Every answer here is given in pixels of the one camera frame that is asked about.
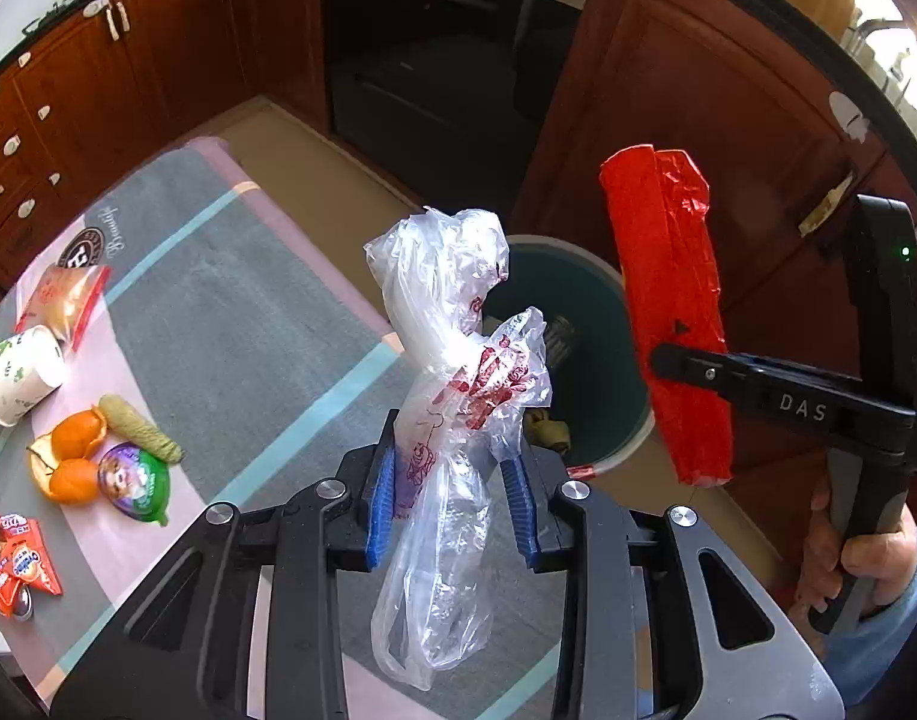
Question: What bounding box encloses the striped grey pink tablecloth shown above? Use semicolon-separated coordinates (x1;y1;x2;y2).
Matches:
0;138;564;718

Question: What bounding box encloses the red cola can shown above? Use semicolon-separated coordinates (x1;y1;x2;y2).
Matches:
0;574;34;622

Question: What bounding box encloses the orange peel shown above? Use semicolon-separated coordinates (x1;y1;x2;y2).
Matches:
27;408;107;505

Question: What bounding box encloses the white floral paper cup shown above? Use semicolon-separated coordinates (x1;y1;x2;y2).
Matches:
0;325;66;427

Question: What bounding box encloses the red plastic bag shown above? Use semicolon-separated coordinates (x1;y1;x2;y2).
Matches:
598;145;733;486

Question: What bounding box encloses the clear plastic bag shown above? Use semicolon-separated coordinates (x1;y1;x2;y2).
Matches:
364;208;553;691

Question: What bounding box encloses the orange snack wrapper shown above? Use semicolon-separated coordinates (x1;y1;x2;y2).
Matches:
0;514;63;596

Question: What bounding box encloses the round dog picture lid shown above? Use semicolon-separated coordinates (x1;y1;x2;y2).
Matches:
97;442;170;527

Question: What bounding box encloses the light blue sleeve forearm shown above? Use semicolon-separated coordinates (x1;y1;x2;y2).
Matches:
823;566;917;707

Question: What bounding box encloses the person's right hand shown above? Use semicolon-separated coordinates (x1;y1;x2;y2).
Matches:
792;476;917;616

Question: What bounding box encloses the teal trash bin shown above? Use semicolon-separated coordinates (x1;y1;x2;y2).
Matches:
483;234;655;478

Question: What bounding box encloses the black built-in oven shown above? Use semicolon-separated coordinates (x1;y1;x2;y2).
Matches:
322;0;586;216

